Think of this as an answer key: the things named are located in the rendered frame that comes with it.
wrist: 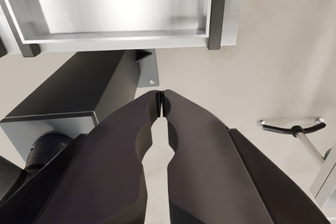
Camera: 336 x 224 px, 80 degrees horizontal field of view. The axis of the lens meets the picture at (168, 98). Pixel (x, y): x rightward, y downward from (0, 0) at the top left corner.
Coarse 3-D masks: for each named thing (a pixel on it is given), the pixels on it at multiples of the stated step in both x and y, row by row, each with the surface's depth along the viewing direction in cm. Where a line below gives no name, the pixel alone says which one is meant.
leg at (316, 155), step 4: (300, 132) 139; (296, 136) 141; (300, 136) 137; (304, 136) 135; (300, 140) 136; (304, 140) 133; (308, 140) 132; (304, 144) 132; (308, 144) 130; (312, 144) 129; (308, 148) 128; (312, 148) 127; (312, 152) 125; (316, 152) 124; (312, 156) 125; (316, 156) 122; (320, 156) 121; (316, 160) 121; (320, 160) 119; (324, 160) 118; (320, 164) 118
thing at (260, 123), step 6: (258, 120) 151; (318, 120) 151; (264, 126) 147; (270, 126) 146; (294, 126) 143; (300, 126) 142; (312, 126) 144; (318, 126) 144; (324, 126) 146; (276, 132) 145; (282, 132) 143; (288, 132) 142; (294, 132) 141; (306, 132) 142
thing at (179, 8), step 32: (32, 0) 28; (64, 0) 28; (96, 0) 28; (128, 0) 28; (160, 0) 28; (192, 0) 28; (32, 32) 30; (64, 32) 31; (96, 32) 31; (128, 32) 30; (160, 32) 29; (192, 32) 29
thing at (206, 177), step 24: (168, 96) 10; (168, 120) 9; (192, 120) 9; (216, 120) 9; (192, 144) 8; (216, 144) 7; (168, 168) 7; (192, 168) 7; (216, 168) 7; (240, 168) 7; (168, 192) 6; (192, 192) 6; (216, 192) 6; (240, 192) 6; (192, 216) 5; (216, 216) 5; (240, 216) 5; (264, 216) 5
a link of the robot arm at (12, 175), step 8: (0, 160) 40; (8, 160) 42; (0, 168) 39; (8, 168) 40; (16, 168) 42; (0, 176) 38; (8, 176) 39; (16, 176) 40; (0, 184) 38; (8, 184) 39; (0, 192) 37
